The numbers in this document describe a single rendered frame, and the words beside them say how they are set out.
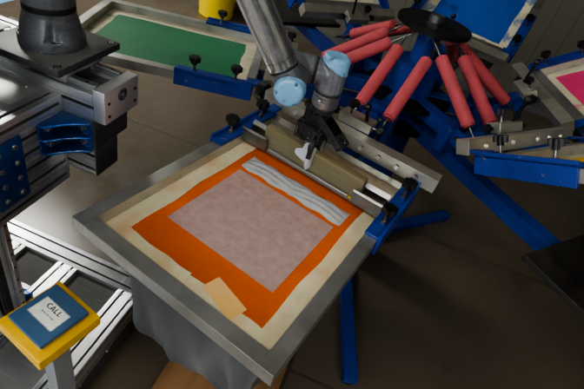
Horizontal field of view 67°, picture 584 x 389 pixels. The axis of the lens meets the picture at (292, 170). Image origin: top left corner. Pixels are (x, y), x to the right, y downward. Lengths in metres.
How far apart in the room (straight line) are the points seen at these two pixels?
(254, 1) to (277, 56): 0.13
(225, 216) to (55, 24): 0.61
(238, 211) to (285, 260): 0.20
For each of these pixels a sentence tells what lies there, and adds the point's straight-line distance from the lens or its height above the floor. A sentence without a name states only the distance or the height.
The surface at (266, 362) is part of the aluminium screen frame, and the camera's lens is 0.92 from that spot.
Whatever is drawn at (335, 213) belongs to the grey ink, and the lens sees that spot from 1.28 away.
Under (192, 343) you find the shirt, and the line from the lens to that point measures 1.26.
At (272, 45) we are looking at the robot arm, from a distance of 1.03.
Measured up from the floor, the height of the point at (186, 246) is 0.95.
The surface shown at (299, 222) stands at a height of 0.95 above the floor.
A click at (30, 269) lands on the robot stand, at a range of 2.08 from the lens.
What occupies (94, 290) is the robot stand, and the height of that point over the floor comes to 0.21.
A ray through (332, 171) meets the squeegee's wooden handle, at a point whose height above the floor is 1.03.
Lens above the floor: 1.78
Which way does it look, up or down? 36 degrees down
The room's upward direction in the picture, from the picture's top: 16 degrees clockwise
